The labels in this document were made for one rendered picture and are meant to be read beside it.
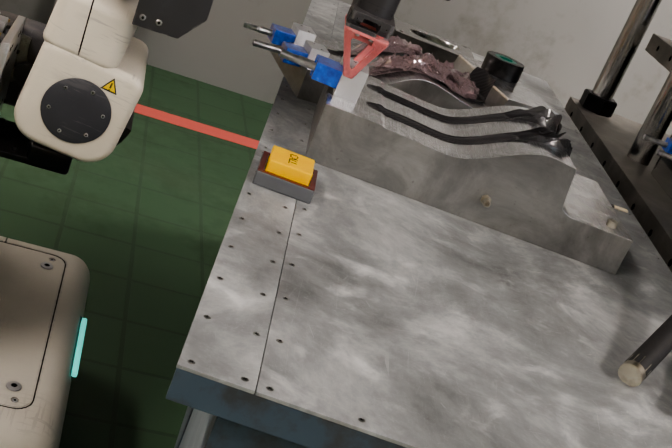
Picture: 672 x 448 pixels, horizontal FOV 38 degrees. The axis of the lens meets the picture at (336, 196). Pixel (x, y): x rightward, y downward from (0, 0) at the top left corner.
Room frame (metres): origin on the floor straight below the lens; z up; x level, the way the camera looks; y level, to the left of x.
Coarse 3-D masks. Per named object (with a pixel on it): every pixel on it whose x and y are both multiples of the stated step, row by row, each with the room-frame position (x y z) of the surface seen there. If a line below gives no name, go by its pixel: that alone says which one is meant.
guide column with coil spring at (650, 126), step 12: (660, 96) 2.31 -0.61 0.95; (660, 108) 2.30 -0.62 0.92; (648, 120) 2.31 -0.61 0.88; (660, 120) 2.29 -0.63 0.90; (648, 132) 2.30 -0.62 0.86; (660, 132) 2.30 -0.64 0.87; (636, 144) 2.31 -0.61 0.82; (648, 144) 2.29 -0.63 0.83; (636, 156) 2.30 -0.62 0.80; (648, 156) 2.30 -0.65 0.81
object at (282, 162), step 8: (272, 152) 1.22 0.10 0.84; (280, 152) 1.23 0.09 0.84; (288, 152) 1.24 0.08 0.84; (272, 160) 1.19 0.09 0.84; (280, 160) 1.20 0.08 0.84; (288, 160) 1.21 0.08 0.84; (296, 160) 1.23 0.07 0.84; (304, 160) 1.24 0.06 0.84; (312, 160) 1.25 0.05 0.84; (272, 168) 1.19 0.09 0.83; (280, 168) 1.20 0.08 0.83; (288, 168) 1.20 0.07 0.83; (296, 168) 1.20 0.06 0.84; (304, 168) 1.21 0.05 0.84; (312, 168) 1.22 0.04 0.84; (288, 176) 1.20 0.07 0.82; (296, 176) 1.20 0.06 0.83; (304, 176) 1.20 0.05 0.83; (304, 184) 1.20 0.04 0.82
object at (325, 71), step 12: (300, 60) 1.42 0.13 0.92; (324, 60) 1.43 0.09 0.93; (312, 72) 1.43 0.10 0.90; (324, 72) 1.41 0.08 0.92; (336, 72) 1.41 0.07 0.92; (360, 72) 1.41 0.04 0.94; (336, 84) 1.41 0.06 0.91; (348, 84) 1.41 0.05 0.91; (360, 84) 1.41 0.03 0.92; (336, 96) 1.41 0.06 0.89; (348, 96) 1.41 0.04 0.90
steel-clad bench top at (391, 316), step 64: (320, 0) 2.60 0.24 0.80; (576, 128) 2.32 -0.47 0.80; (256, 192) 1.16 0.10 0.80; (320, 192) 1.25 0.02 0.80; (384, 192) 1.35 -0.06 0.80; (256, 256) 0.98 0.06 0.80; (320, 256) 1.05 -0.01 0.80; (384, 256) 1.12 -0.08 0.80; (448, 256) 1.21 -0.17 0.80; (512, 256) 1.30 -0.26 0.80; (640, 256) 1.54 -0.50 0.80; (256, 320) 0.85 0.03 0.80; (320, 320) 0.90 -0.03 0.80; (384, 320) 0.96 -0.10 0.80; (448, 320) 1.02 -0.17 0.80; (512, 320) 1.09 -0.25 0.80; (576, 320) 1.17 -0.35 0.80; (640, 320) 1.26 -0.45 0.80; (256, 384) 0.74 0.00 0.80; (320, 384) 0.78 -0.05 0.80; (384, 384) 0.83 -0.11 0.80; (448, 384) 0.88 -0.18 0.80; (512, 384) 0.93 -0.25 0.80; (576, 384) 0.99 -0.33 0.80; (640, 384) 1.06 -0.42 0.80
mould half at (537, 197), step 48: (336, 144) 1.36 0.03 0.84; (384, 144) 1.36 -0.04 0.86; (432, 144) 1.39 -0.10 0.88; (480, 144) 1.44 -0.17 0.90; (528, 144) 1.43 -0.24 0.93; (432, 192) 1.37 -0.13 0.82; (480, 192) 1.38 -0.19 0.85; (528, 192) 1.38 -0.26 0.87; (576, 192) 1.54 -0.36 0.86; (528, 240) 1.39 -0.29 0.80; (576, 240) 1.39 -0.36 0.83; (624, 240) 1.40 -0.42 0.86
